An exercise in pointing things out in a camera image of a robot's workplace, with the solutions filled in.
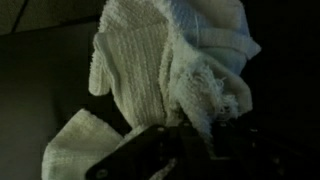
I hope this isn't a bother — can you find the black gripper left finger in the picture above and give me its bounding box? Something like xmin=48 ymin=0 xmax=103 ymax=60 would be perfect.
xmin=85 ymin=124 xmax=214 ymax=180

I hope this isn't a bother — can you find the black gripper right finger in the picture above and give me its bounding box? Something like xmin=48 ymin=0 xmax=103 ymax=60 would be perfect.
xmin=213 ymin=121 xmax=320 ymax=180

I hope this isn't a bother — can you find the white terry towel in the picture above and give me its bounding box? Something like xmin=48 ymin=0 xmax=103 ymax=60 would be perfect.
xmin=41 ymin=0 xmax=263 ymax=180

